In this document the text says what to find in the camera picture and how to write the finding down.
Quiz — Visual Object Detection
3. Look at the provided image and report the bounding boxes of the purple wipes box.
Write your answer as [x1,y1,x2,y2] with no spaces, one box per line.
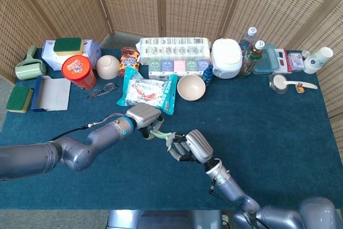
[287,51,306,72]

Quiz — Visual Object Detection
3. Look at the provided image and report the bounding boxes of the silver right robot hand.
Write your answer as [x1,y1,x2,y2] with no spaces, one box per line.
[164,129,214,164]

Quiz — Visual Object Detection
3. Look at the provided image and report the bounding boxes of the beige plastic spoon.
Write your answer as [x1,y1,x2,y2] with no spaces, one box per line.
[272,75,319,91]

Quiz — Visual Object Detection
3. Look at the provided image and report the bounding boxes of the white lidded plastic pot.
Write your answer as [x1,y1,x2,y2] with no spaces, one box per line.
[211,38,243,80]

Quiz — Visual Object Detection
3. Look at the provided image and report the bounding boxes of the clear container blue lid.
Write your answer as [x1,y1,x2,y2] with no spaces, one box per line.
[252,43,281,76]

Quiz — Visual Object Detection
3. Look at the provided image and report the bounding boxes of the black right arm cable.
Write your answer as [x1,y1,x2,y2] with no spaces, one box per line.
[208,159,266,229]

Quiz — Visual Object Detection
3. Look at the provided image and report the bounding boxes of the green lint roller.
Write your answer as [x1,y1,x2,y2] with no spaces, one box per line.
[14,44,47,81]

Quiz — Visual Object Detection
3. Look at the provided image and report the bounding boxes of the clear plastic water bottle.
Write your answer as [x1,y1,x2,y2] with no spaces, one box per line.
[238,27,259,56]

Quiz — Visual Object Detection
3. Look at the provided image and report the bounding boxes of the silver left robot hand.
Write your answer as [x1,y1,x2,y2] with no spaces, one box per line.
[125,102,165,141]

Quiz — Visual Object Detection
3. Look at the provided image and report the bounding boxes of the large toilet roll pack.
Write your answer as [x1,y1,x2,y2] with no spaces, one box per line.
[138,36,213,67]

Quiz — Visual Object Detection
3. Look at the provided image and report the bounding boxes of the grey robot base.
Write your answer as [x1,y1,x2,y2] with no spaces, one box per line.
[107,209,223,229]

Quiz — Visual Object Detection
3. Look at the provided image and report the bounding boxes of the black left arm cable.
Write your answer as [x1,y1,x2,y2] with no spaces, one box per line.
[48,112,128,142]

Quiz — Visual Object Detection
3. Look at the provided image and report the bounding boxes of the blue white folder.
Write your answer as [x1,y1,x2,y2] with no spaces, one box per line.
[30,75,72,113]

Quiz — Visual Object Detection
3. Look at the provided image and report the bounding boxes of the red white box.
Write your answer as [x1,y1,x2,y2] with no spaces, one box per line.
[274,48,294,75]

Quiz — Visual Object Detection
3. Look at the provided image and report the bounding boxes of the small purple tissue pack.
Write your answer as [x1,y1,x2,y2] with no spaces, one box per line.
[197,60,211,73]
[160,60,175,79]

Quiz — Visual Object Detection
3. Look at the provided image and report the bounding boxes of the blue carpet table mat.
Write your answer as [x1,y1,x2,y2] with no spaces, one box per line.
[0,48,343,211]

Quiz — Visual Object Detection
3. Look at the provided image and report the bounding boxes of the blue spray bottle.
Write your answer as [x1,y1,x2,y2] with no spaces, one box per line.
[201,64,214,88]

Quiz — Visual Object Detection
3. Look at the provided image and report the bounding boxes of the green tea bottle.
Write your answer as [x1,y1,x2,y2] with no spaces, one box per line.
[237,40,266,78]

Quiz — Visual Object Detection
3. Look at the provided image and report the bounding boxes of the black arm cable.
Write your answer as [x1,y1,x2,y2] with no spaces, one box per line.
[48,112,128,142]
[208,159,266,229]

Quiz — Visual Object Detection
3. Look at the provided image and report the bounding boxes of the black-framed eyeglasses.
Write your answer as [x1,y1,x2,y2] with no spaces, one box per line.
[86,82,119,100]

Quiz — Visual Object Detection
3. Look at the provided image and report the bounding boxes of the patterned glass bowl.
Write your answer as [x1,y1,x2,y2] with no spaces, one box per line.
[269,72,290,95]

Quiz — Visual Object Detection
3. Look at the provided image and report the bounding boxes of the brown cookie bag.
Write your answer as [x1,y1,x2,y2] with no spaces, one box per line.
[118,47,141,78]

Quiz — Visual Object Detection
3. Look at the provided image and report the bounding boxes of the orange instant noodle cup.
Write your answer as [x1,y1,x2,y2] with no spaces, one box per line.
[61,54,97,91]

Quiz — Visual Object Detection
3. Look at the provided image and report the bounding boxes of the upright beige bowl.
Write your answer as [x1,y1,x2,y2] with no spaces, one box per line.
[176,75,207,102]

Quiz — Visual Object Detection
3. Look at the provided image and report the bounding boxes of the small green tissue pack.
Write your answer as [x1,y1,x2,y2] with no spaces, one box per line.
[185,60,200,77]
[147,61,162,80]

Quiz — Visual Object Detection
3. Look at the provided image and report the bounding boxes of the upturned beige bowl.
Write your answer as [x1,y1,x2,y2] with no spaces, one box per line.
[95,54,121,80]

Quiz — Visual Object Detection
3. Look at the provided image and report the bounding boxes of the stack of paper cups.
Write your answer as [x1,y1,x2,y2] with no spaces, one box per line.
[303,46,334,75]

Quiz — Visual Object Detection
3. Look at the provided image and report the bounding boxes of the green and yellow sponge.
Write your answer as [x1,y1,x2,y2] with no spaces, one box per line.
[53,37,84,57]
[5,86,35,114]

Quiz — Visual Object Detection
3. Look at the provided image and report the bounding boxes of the white plastic tissue pack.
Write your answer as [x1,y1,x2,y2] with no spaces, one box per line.
[41,38,102,72]

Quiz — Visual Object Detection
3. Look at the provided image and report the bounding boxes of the teal snack bag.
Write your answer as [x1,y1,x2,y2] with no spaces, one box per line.
[116,67,178,116]

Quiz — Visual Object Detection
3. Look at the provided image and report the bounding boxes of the woven wooden folding screen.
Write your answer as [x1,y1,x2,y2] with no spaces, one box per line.
[0,0,343,160]

